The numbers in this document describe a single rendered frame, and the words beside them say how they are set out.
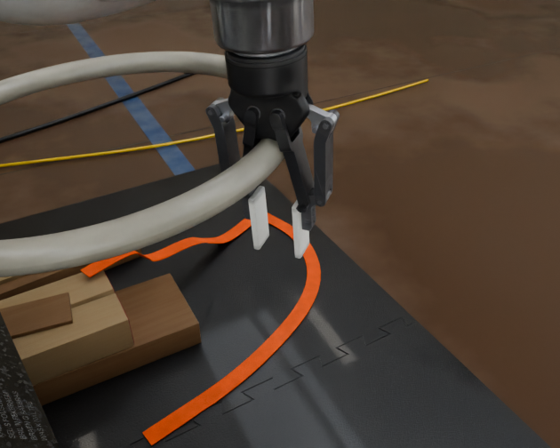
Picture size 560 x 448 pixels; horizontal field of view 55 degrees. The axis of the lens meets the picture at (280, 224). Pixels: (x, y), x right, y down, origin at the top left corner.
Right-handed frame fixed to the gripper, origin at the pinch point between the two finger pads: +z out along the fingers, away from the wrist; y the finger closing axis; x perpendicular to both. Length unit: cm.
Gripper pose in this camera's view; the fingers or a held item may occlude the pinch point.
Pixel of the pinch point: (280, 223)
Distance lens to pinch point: 61.1
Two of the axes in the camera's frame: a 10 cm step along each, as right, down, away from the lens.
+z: 0.7, 8.0, 5.9
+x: -3.8, 5.7, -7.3
